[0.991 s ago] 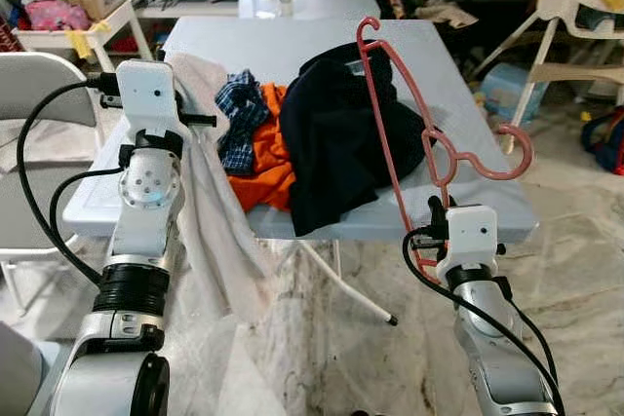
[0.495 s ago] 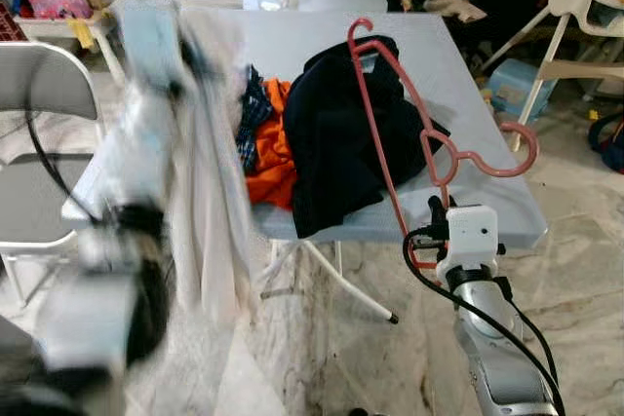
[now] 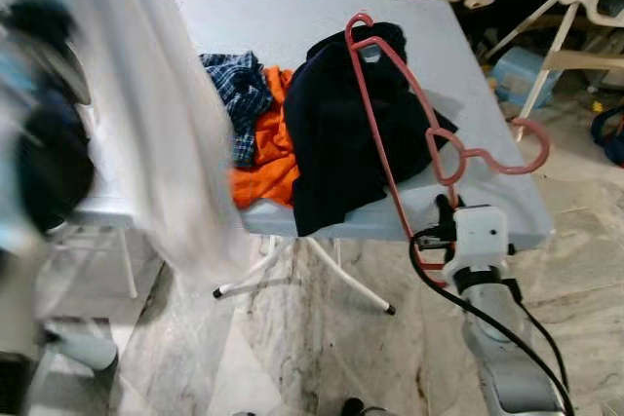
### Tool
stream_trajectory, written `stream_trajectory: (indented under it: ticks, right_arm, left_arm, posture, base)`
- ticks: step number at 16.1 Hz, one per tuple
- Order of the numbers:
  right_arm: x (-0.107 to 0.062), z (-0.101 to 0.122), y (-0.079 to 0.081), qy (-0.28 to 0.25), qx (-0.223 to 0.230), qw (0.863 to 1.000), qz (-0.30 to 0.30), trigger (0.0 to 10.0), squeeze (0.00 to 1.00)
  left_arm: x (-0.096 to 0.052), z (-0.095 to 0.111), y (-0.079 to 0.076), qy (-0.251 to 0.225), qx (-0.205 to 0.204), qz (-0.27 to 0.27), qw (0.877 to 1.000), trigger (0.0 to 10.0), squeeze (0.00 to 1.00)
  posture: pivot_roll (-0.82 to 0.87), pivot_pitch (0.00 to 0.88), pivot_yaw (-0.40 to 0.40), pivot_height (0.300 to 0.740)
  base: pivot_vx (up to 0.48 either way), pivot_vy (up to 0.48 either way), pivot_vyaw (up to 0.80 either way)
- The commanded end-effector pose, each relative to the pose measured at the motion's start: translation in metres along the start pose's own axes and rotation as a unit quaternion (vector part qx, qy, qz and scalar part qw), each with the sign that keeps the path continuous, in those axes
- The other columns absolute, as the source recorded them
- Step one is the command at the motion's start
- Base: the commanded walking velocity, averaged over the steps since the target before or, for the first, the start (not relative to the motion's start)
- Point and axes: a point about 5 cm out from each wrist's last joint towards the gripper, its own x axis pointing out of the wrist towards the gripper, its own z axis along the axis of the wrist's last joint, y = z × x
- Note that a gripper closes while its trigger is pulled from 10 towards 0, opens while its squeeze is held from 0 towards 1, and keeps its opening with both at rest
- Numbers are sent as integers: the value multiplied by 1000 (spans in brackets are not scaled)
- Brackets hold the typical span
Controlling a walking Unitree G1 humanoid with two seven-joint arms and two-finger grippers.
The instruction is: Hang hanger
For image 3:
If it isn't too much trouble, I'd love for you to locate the light blue plastic box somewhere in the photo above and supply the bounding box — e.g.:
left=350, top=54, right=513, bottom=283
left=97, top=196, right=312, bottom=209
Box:
left=490, top=46, right=562, bottom=110

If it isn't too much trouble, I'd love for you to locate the pink plastic hanger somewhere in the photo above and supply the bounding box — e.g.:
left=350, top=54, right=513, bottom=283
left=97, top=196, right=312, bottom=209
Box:
left=343, top=12, right=552, bottom=290

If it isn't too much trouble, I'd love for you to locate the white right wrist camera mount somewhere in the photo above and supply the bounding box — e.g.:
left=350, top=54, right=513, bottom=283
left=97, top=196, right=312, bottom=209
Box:
left=444, top=207, right=510, bottom=276

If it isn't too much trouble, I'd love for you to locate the orange garment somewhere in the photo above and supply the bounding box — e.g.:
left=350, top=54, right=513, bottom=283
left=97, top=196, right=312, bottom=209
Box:
left=229, top=65, right=301, bottom=210

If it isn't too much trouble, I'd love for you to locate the light blue folding table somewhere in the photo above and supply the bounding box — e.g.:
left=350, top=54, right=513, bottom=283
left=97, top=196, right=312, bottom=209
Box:
left=73, top=0, right=555, bottom=315

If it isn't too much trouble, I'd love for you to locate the blue plaid shirt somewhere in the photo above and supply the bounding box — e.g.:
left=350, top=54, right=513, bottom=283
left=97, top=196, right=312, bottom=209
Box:
left=200, top=51, right=276, bottom=169

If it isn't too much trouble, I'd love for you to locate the navy blue garment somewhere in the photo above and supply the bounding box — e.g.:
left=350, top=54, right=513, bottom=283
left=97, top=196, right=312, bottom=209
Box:
left=283, top=21, right=459, bottom=238

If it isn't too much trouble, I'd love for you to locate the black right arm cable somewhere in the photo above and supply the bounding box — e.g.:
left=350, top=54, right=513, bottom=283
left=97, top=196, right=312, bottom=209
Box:
left=408, top=229, right=576, bottom=416

